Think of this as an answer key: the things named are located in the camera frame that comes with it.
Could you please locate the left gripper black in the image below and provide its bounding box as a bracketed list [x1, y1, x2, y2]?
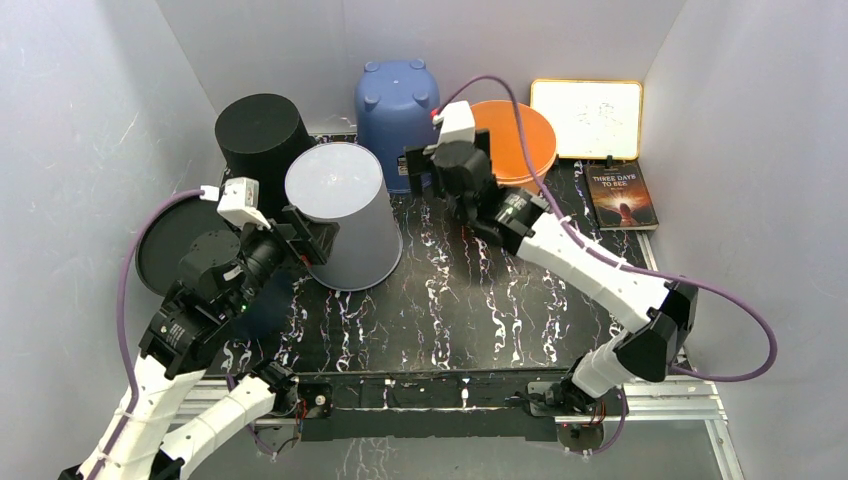
[226, 204, 339, 317]

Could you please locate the grey plastic bucket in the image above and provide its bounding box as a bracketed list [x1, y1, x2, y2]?
[284, 142, 403, 291]

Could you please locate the light blue plastic bucket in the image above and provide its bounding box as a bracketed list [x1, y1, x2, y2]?
[354, 59, 441, 194]

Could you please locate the black ribbed plastic bucket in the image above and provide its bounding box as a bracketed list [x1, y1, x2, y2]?
[214, 93, 317, 222]

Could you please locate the large dark blue bucket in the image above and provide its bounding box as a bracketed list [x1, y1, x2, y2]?
[135, 197, 296, 346]

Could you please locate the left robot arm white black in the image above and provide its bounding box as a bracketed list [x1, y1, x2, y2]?
[62, 206, 339, 479]

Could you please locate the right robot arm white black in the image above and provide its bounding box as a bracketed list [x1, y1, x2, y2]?
[403, 141, 699, 414]

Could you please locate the Three Days To See book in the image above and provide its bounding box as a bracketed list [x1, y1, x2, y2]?
[584, 160, 659, 231]

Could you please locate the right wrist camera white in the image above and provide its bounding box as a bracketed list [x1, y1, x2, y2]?
[431, 100, 476, 147]

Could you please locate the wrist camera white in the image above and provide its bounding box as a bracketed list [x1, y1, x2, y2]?
[200, 177, 271, 230]
[431, 100, 476, 147]

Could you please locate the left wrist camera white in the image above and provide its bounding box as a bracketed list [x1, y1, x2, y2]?
[200, 177, 271, 230]

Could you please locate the small whiteboard yellow frame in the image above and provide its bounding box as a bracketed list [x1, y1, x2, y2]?
[530, 79, 644, 161]

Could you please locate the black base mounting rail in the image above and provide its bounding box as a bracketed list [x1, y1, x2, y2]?
[299, 368, 625, 443]

